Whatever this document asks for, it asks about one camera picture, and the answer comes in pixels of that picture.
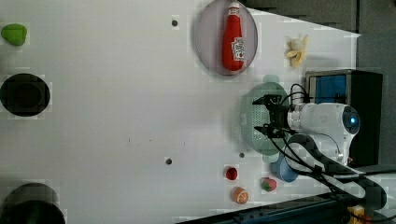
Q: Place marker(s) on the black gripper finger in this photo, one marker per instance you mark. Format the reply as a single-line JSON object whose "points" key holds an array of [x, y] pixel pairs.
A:
{"points": [[260, 101], [261, 129]]}

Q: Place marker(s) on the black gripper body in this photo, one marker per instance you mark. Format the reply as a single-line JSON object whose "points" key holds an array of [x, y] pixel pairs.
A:
{"points": [[278, 126]]}

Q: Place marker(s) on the green oval strainer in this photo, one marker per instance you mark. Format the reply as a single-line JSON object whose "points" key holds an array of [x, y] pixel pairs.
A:
{"points": [[253, 116]]}

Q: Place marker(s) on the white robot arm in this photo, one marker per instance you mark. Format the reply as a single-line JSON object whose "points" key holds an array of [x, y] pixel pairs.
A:
{"points": [[314, 140]]}

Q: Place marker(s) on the blue bowl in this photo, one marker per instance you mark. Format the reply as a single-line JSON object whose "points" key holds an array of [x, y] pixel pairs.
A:
{"points": [[281, 170]]}

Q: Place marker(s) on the small red strawberry toy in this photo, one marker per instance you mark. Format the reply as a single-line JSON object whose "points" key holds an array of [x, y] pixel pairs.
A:
{"points": [[231, 173]]}

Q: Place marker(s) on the large red strawberry toy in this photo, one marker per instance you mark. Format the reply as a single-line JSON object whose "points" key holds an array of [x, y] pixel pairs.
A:
{"points": [[268, 184]]}

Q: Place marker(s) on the plush peeled banana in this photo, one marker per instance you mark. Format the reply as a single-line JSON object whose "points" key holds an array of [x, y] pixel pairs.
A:
{"points": [[297, 50]]}

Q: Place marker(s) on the red plush ketchup bottle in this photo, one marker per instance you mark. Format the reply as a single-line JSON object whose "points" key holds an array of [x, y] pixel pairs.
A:
{"points": [[233, 47]]}

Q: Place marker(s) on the orange slice toy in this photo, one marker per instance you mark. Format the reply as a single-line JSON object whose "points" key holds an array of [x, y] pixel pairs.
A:
{"points": [[240, 196]]}

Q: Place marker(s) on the grey round plate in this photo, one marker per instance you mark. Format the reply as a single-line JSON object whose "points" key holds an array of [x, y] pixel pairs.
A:
{"points": [[209, 33]]}

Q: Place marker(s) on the black toaster oven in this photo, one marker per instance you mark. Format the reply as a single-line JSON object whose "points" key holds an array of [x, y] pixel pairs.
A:
{"points": [[363, 91]]}

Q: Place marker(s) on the black round container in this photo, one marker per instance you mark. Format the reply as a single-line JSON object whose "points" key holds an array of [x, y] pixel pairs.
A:
{"points": [[25, 95]]}

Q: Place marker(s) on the black cylindrical cup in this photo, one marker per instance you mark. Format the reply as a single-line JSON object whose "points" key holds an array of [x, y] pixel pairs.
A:
{"points": [[32, 203]]}

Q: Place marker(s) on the green plush pepper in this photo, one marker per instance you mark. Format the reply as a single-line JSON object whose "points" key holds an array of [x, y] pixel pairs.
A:
{"points": [[15, 34]]}

